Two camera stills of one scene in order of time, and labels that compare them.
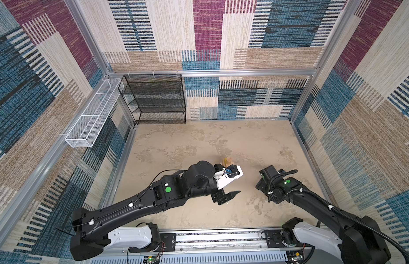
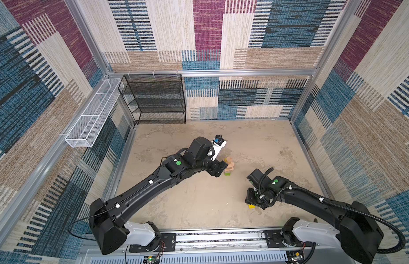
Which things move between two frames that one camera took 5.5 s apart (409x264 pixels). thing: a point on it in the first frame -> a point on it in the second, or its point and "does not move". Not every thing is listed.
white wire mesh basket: [87, 127] does not move
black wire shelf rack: [154, 99] does not move
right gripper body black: [265, 188] -> [253, 197]
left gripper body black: [219, 196] -> [215, 169]
